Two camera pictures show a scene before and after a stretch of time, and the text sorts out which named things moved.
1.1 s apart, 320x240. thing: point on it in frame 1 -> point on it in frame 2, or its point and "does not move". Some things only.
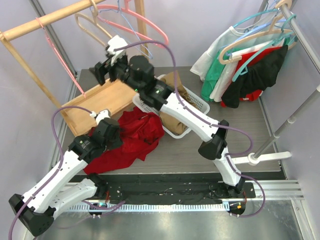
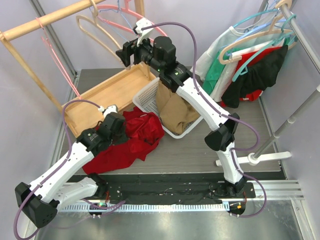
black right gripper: x=100 y=70 -> x=125 y=54
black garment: x=259 y=76 does not move
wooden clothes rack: x=113 y=96 does not move
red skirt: x=140 y=131 does not move
